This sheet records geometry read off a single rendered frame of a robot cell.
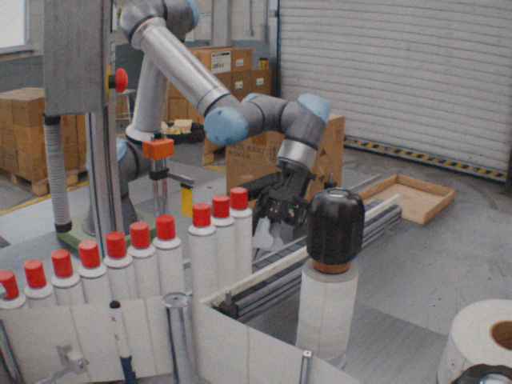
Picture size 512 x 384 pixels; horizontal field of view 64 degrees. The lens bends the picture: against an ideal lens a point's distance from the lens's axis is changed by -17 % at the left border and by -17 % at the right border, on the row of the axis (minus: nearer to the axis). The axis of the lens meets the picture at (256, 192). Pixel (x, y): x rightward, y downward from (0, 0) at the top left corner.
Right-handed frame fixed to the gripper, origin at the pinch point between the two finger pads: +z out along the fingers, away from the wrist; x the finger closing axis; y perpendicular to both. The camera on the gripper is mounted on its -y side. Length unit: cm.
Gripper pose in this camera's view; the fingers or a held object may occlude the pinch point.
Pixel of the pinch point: (252, 254)
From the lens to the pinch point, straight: 101.8
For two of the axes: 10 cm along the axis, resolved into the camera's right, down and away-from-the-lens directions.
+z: -3.5, 9.4, -0.5
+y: 7.3, 2.4, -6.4
